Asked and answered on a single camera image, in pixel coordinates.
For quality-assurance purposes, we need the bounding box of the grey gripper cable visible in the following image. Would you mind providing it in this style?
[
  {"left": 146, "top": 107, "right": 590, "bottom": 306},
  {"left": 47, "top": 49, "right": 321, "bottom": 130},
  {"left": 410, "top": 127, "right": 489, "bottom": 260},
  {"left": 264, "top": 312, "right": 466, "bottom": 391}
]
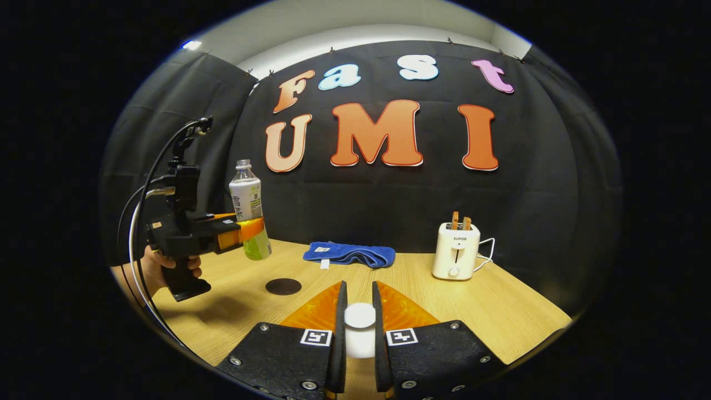
[{"left": 128, "top": 186, "right": 181, "bottom": 345}]

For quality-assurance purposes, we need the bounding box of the clear water bottle white label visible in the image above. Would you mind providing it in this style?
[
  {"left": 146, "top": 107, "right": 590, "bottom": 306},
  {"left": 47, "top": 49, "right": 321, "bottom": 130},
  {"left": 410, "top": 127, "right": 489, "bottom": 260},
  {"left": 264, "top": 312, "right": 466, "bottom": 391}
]
[{"left": 229, "top": 159, "right": 273, "bottom": 261}]

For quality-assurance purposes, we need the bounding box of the black backdrop cloth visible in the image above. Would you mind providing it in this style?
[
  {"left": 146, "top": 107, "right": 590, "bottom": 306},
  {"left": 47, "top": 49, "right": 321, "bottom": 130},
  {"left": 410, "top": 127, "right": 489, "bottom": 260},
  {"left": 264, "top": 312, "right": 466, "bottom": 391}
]
[{"left": 100, "top": 39, "right": 623, "bottom": 312}]

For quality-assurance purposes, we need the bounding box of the white toaster cable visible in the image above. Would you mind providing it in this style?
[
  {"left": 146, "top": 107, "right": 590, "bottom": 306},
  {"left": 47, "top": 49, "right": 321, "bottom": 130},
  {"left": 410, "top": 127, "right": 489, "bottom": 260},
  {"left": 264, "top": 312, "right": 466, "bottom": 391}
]
[{"left": 475, "top": 238, "right": 495, "bottom": 272}]

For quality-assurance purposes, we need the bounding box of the dark round coaster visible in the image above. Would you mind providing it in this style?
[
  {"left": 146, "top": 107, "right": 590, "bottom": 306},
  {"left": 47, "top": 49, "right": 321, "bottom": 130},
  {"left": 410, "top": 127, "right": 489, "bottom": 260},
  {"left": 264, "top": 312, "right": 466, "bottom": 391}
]
[{"left": 266, "top": 278, "right": 302, "bottom": 296}]

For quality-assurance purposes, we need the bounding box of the blue folded towel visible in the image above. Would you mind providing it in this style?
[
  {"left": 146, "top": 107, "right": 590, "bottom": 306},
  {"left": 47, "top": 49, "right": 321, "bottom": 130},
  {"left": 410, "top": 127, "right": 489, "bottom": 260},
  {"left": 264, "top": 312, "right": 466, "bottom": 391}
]
[{"left": 303, "top": 241, "right": 396, "bottom": 269}]

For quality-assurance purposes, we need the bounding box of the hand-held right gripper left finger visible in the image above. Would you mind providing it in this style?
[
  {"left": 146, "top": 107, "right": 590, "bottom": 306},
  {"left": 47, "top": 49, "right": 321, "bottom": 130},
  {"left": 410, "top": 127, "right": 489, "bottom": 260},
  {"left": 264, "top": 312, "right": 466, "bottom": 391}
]
[{"left": 217, "top": 281, "right": 348, "bottom": 400}]

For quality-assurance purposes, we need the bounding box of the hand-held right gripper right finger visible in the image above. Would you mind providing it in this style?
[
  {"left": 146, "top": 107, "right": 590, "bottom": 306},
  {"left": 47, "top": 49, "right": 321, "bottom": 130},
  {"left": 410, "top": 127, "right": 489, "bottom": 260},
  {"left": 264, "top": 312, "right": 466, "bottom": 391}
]
[{"left": 372, "top": 281, "right": 506, "bottom": 400}]

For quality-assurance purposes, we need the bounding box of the white toaster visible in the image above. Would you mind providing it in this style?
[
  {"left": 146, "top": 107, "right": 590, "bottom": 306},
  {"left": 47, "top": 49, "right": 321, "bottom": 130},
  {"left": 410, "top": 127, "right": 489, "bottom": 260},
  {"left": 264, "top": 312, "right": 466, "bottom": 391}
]
[{"left": 432, "top": 222, "right": 481, "bottom": 281}]

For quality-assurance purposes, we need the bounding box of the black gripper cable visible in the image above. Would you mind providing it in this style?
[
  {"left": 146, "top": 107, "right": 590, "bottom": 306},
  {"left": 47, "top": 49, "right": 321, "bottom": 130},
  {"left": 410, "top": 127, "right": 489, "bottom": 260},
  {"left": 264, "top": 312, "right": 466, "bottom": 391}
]
[{"left": 117, "top": 119, "right": 201, "bottom": 303}]

